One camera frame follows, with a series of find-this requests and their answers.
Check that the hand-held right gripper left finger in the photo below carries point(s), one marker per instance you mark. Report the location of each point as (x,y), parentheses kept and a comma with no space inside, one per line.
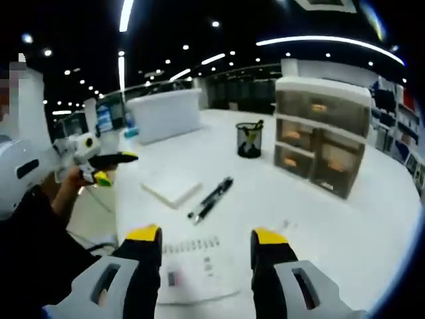
(99,292)

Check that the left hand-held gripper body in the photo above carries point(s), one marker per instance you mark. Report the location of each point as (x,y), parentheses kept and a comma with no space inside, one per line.
(83,148)

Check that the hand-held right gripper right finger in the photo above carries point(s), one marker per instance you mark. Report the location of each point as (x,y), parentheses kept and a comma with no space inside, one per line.
(285,292)

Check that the large white sticky note pad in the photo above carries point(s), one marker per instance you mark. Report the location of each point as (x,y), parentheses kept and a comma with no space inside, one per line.
(169,187)

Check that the white spiral notebook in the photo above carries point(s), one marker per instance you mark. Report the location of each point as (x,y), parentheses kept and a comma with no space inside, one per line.
(199,282)

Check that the grey black pen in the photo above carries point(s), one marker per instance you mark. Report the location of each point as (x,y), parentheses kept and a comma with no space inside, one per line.
(199,214)

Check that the black capped pen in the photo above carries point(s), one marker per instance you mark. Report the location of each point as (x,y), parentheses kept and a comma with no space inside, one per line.
(220,189)

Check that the black mesh pen holder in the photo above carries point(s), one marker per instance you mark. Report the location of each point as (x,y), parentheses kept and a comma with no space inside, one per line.
(244,153)

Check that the person's left hand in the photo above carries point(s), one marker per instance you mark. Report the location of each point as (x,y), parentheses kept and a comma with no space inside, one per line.
(73,181)

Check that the small teal box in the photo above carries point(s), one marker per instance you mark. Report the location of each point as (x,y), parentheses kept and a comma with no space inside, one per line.
(131,133)

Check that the blue standing banner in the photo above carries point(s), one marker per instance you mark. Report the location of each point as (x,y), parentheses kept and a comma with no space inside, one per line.
(104,119)

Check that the translucent white storage box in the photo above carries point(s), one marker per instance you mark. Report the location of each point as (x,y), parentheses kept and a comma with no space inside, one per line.
(166,116)

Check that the short ceiling light strip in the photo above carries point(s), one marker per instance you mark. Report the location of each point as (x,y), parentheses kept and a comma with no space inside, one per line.
(180,74)
(212,59)
(121,73)

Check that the long curved ceiling light strip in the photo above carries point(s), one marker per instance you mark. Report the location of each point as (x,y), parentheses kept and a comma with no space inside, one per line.
(125,16)
(332,38)

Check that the group of ceiling spotlights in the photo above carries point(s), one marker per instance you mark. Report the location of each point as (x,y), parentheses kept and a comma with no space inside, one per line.
(215,24)

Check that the white plastic drawer cabinet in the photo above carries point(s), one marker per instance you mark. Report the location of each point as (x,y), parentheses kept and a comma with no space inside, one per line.
(332,109)

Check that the white ceiling air vent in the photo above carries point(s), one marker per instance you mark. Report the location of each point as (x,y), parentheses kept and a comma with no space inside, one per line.
(332,9)

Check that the white wall shelving unit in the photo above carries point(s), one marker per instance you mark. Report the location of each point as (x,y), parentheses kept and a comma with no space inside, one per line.
(405,133)

